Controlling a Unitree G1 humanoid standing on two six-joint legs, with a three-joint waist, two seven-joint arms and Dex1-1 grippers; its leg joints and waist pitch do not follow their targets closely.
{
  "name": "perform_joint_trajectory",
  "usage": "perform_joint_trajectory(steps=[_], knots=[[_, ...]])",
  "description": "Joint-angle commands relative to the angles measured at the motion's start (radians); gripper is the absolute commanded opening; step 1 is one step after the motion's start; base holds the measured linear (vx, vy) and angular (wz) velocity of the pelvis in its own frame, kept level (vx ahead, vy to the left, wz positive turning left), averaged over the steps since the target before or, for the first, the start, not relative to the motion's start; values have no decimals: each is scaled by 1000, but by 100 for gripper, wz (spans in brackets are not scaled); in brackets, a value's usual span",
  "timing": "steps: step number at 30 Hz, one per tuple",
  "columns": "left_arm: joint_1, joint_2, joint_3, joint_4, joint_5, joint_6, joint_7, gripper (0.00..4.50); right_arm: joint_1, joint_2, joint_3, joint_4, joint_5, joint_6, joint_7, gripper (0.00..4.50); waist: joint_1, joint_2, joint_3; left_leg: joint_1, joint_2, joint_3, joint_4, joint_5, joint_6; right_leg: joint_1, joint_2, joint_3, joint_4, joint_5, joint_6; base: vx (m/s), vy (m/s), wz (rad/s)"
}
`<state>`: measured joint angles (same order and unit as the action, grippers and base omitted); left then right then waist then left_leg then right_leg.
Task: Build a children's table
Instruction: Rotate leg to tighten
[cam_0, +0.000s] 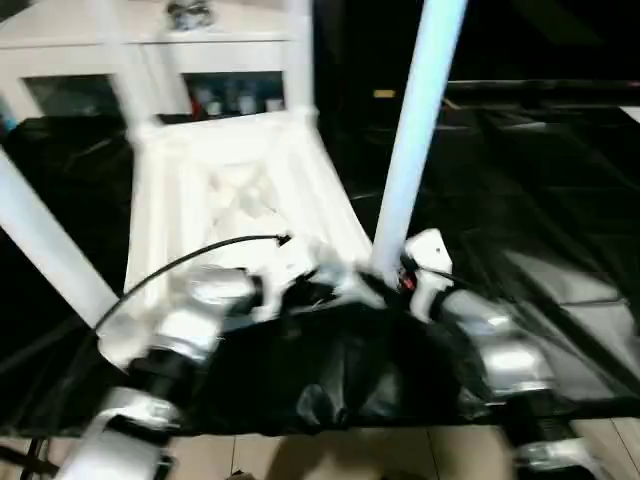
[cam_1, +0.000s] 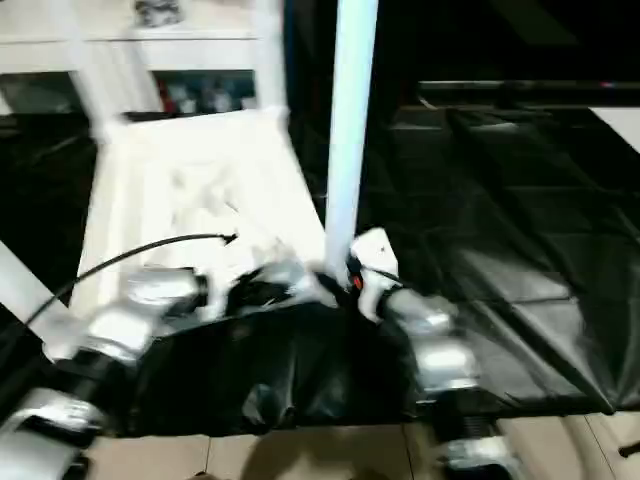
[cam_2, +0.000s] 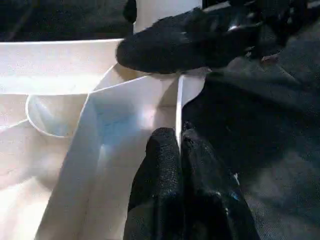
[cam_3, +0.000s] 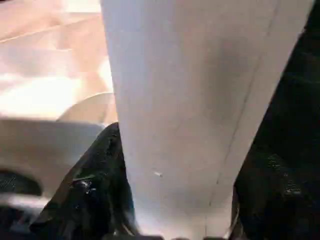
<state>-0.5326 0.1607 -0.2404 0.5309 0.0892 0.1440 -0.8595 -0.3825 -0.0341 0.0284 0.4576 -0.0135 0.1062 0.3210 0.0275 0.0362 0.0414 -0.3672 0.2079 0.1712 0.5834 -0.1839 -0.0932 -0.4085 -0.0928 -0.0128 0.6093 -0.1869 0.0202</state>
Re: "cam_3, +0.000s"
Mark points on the black work mat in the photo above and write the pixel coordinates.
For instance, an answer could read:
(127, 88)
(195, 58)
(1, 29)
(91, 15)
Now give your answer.
(295, 87)

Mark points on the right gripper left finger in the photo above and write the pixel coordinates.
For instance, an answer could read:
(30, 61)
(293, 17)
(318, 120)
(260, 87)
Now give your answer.
(95, 195)

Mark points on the white plastic table top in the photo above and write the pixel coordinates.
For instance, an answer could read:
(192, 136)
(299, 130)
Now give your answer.
(37, 87)

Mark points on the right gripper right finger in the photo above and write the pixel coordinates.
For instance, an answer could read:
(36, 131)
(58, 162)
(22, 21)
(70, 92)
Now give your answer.
(280, 205)

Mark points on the white plastic table leg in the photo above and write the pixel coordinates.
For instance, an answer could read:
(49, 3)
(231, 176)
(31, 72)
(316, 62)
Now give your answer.
(187, 100)

